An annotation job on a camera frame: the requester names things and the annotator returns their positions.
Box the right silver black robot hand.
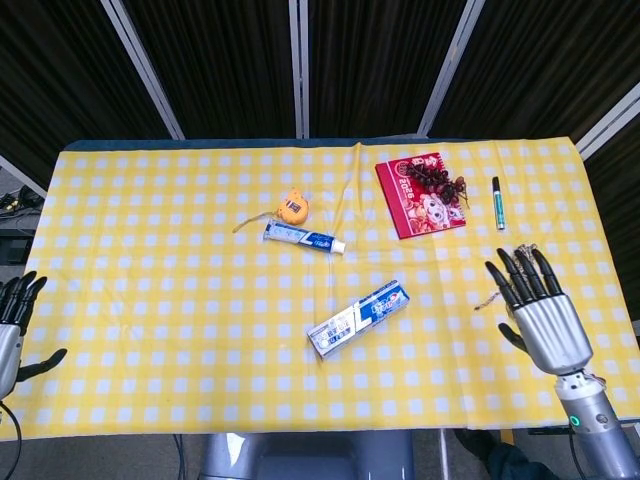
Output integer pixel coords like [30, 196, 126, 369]
[485, 247, 594, 376]

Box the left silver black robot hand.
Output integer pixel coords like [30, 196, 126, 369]
[0, 271, 69, 401]

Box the blue white toothpaste paper box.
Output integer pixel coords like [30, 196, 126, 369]
[307, 279, 412, 361]

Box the blue white toothpaste tube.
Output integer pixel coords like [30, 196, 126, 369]
[263, 218, 347, 255]

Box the grey robot base column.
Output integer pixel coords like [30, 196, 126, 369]
[199, 432, 416, 480]

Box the green marker pen black cap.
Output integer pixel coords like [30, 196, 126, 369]
[491, 176, 506, 232]

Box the dark bag under table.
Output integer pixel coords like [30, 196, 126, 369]
[454, 428, 551, 480]

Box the black power strip with plugs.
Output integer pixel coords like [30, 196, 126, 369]
[0, 185, 45, 215]

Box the yellow white checkered tablecloth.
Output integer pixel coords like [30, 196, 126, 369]
[4, 141, 640, 441]

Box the red cartoon calendar booklet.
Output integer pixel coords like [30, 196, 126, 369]
[374, 153, 470, 241]

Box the dark purple grape bunch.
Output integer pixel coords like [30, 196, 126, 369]
[403, 158, 471, 209]

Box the orange tape measure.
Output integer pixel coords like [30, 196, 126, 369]
[232, 186, 311, 235]

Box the beige braided rope coil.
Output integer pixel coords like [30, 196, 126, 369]
[473, 243, 541, 314]

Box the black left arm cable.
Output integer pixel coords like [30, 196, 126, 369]
[0, 403, 24, 480]

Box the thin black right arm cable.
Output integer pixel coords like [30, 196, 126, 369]
[568, 428, 587, 480]

